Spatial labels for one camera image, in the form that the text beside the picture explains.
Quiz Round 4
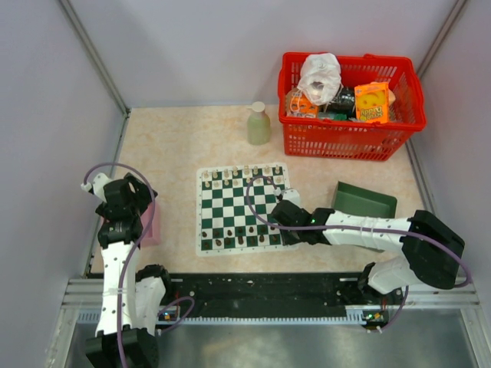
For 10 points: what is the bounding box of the green white chess mat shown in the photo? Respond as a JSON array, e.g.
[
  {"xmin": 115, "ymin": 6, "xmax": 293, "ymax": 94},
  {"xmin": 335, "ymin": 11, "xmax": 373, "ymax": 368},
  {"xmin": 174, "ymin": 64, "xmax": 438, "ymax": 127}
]
[{"xmin": 196, "ymin": 163, "xmax": 298, "ymax": 257}]

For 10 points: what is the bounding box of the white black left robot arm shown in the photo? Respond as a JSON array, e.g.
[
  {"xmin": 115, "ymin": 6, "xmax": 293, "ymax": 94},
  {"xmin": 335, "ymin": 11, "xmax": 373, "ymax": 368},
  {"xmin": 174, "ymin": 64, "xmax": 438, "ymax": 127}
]
[{"xmin": 82, "ymin": 173, "xmax": 174, "ymax": 367}]

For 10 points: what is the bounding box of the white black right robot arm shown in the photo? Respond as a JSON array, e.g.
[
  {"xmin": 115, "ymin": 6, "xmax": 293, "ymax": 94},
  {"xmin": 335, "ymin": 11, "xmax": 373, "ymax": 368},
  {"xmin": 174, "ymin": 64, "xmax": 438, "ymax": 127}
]
[{"xmin": 272, "ymin": 200, "xmax": 465, "ymax": 304}]

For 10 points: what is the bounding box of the pink rectangular tray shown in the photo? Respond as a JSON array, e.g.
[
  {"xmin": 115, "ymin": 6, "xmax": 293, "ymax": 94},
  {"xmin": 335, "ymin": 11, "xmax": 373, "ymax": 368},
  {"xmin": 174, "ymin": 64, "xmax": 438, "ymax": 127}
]
[{"xmin": 140, "ymin": 202, "xmax": 161, "ymax": 247}]

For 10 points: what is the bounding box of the green square tray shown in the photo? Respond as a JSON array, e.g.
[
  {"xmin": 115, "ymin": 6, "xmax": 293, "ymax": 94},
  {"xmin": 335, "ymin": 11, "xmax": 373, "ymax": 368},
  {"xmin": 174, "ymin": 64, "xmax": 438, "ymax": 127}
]
[{"xmin": 331, "ymin": 181, "xmax": 398, "ymax": 254}]

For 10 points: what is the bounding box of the red plastic basket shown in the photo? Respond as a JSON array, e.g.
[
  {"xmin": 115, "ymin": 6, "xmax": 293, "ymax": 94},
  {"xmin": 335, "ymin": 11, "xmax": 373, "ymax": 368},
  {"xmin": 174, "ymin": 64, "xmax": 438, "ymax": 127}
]
[{"xmin": 278, "ymin": 52, "xmax": 427, "ymax": 161}]

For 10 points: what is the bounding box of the green lotion bottle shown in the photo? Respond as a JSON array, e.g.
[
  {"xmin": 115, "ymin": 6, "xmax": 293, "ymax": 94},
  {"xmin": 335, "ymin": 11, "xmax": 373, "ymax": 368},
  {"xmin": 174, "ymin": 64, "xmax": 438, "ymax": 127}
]
[{"xmin": 247, "ymin": 101, "xmax": 272, "ymax": 146}]

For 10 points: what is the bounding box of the orange white packet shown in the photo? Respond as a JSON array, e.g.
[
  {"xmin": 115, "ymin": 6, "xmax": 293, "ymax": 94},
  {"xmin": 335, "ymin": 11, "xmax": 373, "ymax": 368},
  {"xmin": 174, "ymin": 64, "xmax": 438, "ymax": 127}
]
[{"xmin": 285, "ymin": 88, "xmax": 319, "ymax": 118}]

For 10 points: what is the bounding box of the black wrapped package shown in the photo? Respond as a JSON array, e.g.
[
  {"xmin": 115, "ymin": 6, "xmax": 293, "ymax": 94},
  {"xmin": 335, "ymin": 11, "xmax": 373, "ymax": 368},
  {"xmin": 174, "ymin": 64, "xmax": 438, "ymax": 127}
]
[{"xmin": 326, "ymin": 87, "xmax": 355, "ymax": 116}]

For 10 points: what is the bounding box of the white plastic bag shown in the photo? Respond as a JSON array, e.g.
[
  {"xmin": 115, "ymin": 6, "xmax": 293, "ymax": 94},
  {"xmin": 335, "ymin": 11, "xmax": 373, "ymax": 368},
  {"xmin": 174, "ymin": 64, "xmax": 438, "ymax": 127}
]
[{"xmin": 297, "ymin": 53, "xmax": 341, "ymax": 106}]

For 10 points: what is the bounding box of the orange snack box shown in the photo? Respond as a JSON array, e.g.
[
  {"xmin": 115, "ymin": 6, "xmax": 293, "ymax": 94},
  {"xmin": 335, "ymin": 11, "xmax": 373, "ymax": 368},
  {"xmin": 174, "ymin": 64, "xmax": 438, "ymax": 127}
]
[{"xmin": 354, "ymin": 82, "xmax": 390, "ymax": 124}]

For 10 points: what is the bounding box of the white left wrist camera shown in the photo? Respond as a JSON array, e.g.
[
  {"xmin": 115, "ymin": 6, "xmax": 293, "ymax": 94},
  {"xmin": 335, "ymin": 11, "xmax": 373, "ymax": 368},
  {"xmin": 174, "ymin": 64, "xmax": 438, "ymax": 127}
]
[{"xmin": 81, "ymin": 172, "xmax": 111, "ymax": 200}]

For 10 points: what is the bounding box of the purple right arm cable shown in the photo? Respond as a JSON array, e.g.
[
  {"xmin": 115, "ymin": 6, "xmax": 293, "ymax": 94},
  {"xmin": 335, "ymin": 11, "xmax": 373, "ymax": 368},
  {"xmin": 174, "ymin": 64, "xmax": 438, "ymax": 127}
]
[{"xmin": 245, "ymin": 175, "xmax": 473, "ymax": 333}]

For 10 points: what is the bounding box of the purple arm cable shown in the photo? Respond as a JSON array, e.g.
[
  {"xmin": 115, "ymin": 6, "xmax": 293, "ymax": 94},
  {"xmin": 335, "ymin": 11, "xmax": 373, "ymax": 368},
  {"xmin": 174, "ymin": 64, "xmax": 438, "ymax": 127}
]
[
  {"xmin": 82, "ymin": 163, "xmax": 196, "ymax": 368},
  {"xmin": 245, "ymin": 175, "xmax": 473, "ymax": 333}
]

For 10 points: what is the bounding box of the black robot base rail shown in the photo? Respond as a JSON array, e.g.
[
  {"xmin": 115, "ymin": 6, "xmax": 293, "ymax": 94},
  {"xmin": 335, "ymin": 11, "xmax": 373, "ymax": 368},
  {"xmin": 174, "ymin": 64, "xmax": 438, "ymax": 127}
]
[{"xmin": 157, "ymin": 272, "xmax": 404, "ymax": 327}]

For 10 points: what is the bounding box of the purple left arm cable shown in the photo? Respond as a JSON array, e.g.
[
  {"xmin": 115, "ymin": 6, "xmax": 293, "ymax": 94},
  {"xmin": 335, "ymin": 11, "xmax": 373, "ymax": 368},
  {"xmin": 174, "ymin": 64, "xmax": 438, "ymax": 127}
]
[{"xmin": 82, "ymin": 163, "xmax": 196, "ymax": 368}]

